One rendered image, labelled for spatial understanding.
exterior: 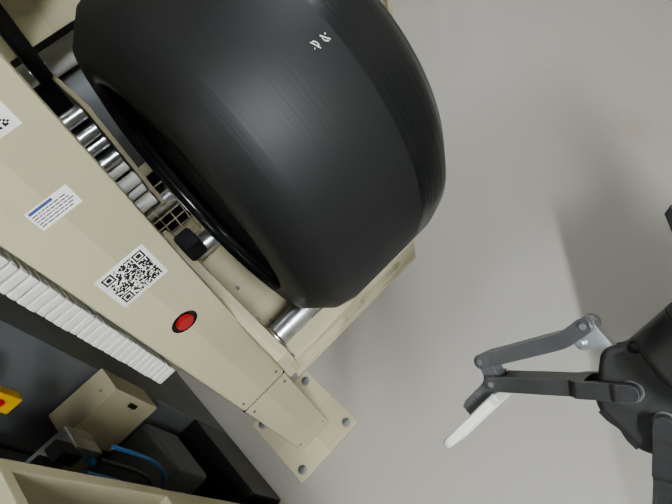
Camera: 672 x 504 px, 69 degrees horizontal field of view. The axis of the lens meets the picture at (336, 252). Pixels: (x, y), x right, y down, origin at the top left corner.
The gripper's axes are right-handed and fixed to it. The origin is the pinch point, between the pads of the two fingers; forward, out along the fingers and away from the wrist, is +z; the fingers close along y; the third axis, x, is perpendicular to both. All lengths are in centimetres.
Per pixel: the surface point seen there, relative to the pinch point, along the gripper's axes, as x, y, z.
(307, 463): 73, -39, 109
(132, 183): 11, -88, 33
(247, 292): 29, -60, 41
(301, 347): 26, -40, 35
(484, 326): 128, -39, 54
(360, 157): 5.7, -35.6, -9.6
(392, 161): 10.5, -34.7, -10.2
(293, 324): 23, -42, 30
